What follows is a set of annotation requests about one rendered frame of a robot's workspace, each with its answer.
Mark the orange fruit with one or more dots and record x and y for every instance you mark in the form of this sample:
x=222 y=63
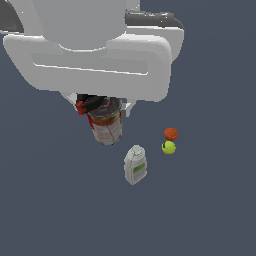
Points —
x=171 y=133

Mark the black and red tool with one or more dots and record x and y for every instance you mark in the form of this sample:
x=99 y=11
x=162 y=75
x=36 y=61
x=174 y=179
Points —
x=87 y=102

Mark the red and white tin can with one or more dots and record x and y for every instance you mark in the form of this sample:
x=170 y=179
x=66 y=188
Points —
x=106 y=128

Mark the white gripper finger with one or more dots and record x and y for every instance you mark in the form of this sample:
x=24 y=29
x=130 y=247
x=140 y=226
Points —
x=71 y=97
x=128 y=106

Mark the yellow-green round fruit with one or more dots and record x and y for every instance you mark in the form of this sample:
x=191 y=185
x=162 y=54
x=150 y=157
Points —
x=168 y=147

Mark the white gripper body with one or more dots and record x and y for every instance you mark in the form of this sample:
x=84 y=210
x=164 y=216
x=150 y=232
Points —
x=100 y=80

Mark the white bottle with green label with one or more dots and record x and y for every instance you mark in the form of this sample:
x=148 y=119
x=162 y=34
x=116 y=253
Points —
x=135 y=165

